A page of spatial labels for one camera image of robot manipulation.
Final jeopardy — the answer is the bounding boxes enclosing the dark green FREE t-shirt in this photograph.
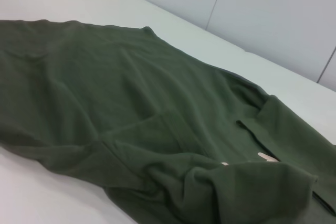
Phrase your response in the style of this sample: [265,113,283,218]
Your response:
[0,19,336,224]

